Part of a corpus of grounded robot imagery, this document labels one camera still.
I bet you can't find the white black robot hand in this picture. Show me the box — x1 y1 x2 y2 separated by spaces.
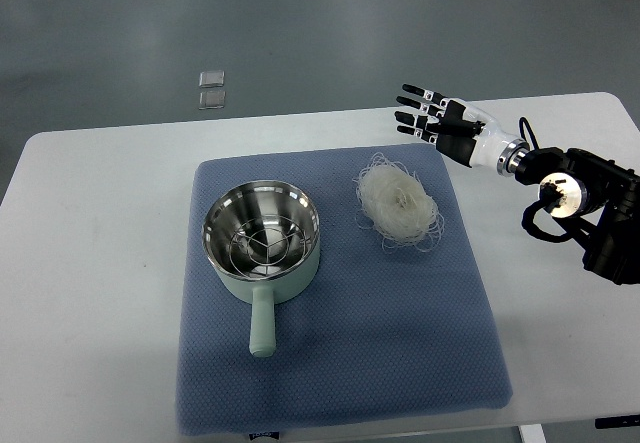
394 84 530 176

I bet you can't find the white vermicelli noodle bundle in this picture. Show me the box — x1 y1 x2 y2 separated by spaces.
354 152 444 253

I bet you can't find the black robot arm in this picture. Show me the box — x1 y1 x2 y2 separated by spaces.
508 117 639 285

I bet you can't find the mint green steel pot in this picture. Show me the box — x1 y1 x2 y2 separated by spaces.
202 180 321 358

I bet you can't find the blue textured mat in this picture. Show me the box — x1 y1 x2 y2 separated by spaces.
176 143 512 435

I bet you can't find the black control panel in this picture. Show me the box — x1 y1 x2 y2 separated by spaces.
594 414 640 430

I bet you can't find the wire steaming rack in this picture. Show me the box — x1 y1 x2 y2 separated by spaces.
228 215 308 279

